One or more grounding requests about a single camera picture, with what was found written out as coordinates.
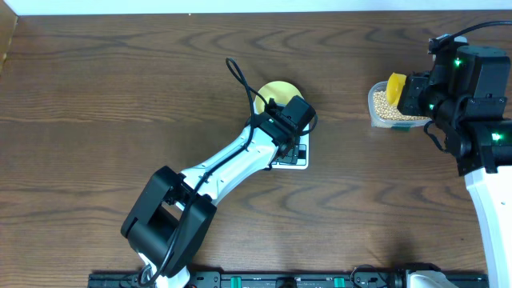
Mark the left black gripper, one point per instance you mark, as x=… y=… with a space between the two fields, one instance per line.
x=270 y=106

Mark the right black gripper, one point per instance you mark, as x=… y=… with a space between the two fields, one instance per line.
x=414 y=83

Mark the yellow measuring scoop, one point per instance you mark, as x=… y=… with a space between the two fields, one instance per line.
x=394 y=86

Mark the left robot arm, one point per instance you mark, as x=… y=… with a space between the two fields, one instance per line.
x=170 y=219

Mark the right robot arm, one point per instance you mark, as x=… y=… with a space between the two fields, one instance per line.
x=464 y=95

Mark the white digital kitchen scale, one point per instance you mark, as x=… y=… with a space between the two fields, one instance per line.
x=303 y=142

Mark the pale yellow bowl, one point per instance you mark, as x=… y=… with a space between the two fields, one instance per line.
x=281 y=92

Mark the soybeans in container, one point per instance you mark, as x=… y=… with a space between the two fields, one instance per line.
x=386 y=111

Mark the clear plastic container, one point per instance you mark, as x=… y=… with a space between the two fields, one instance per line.
x=376 y=121

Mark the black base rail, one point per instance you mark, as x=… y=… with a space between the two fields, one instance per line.
x=214 y=279

